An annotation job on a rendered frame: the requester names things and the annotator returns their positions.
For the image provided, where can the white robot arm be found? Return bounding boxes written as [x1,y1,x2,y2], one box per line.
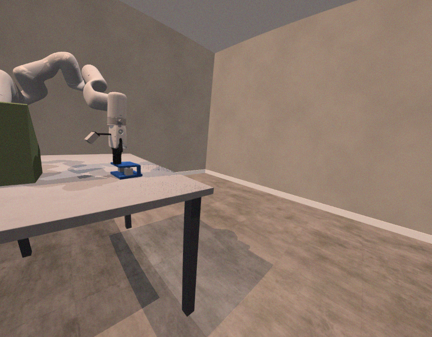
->
[0,52,127,125]

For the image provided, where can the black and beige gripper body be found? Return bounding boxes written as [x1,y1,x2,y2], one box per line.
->
[107,124,127,149]

